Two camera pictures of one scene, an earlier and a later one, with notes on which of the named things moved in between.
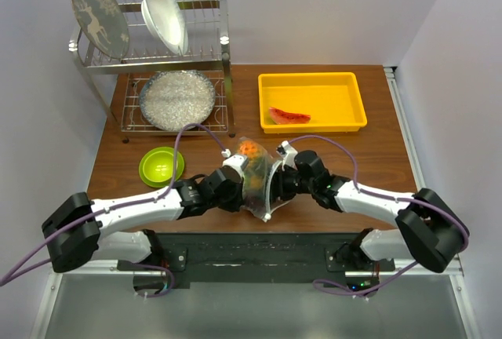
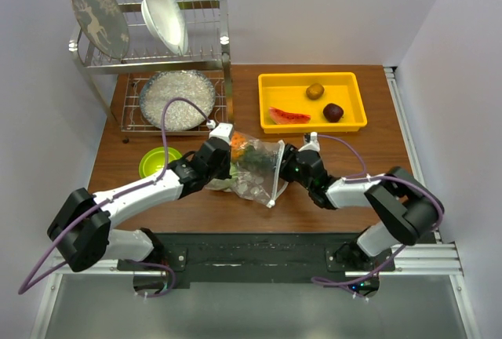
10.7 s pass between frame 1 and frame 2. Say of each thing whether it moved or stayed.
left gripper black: moved
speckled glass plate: stayed
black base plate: stayed
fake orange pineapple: moved
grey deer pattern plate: stayed
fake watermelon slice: stayed
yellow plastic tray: stayed
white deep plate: stayed
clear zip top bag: moved
